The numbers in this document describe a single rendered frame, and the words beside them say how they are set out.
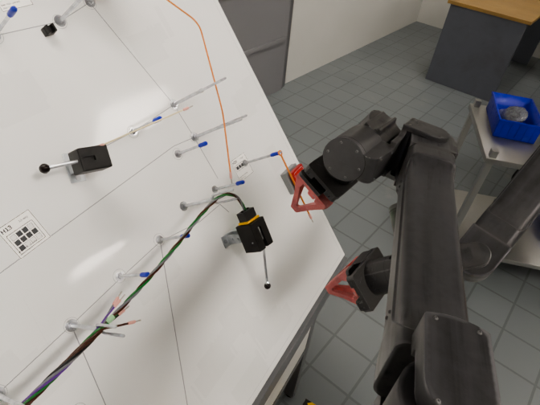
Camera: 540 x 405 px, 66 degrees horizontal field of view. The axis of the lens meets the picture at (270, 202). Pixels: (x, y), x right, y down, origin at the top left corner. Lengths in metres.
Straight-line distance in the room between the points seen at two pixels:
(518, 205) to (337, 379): 1.43
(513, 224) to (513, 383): 1.66
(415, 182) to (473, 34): 4.01
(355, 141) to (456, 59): 4.05
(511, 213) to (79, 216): 0.62
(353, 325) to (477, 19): 3.13
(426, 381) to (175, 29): 0.79
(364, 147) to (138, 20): 0.51
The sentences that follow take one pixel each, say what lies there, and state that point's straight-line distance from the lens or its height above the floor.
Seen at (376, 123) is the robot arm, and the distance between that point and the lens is 0.58.
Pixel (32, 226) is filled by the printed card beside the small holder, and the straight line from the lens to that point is 0.67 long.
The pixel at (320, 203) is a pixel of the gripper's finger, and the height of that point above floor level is 1.31.
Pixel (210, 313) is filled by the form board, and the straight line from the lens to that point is 0.82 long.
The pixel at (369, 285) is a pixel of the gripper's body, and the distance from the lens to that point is 0.68.
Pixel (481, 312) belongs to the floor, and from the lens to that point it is 2.44.
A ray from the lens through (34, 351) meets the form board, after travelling 0.68.
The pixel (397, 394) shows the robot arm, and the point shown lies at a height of 1.50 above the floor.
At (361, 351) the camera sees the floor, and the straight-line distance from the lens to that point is 2.06.
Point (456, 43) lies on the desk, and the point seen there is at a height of 0.41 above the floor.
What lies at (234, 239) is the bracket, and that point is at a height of 1.11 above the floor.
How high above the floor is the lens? 1.72
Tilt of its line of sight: 41 degrees down
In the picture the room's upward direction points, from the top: 6 degrees clockwise
